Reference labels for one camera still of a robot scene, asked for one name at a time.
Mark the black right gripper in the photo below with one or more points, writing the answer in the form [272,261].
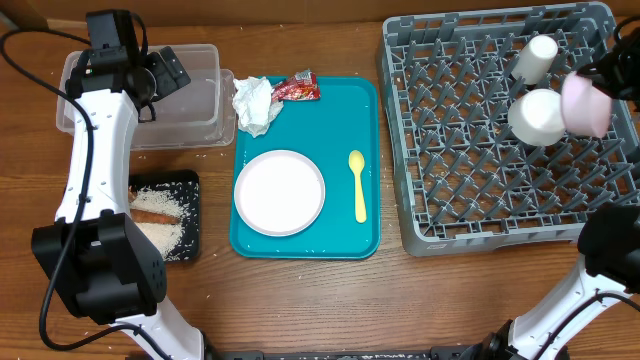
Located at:
[612,73]

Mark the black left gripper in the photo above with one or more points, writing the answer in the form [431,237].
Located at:
[181,77]

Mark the pink bowl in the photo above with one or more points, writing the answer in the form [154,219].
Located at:
[585,110]

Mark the white napkin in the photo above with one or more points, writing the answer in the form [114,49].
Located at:
[254,106]

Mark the white cup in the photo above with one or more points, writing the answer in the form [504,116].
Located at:
[535,59]

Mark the pale green bowl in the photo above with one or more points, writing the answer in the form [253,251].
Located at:
[536,119]

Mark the red snack wrapper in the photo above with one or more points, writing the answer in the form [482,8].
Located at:
[302,86]

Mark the white rice pile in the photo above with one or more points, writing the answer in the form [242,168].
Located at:
[175,243]

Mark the orange carrot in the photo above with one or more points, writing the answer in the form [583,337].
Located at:
[143,216]

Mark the white pink plate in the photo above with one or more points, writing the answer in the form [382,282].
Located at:
[279,193]

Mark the yellow plastic spoon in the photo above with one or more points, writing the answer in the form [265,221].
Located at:
[356,164]

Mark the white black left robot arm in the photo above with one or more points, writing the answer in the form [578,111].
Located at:
[98,261]

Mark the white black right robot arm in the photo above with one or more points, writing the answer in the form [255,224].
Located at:
[606,271]

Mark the grey dishwasher rack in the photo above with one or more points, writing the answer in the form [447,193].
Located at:
[463,181]

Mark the clear plastic bin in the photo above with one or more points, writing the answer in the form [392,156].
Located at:
[198,115]

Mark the black tray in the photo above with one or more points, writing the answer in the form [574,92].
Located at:
[178,175]

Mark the teal tray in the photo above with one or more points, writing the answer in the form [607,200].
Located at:
[344,118]

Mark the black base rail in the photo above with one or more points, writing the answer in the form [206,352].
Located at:
[435,353]

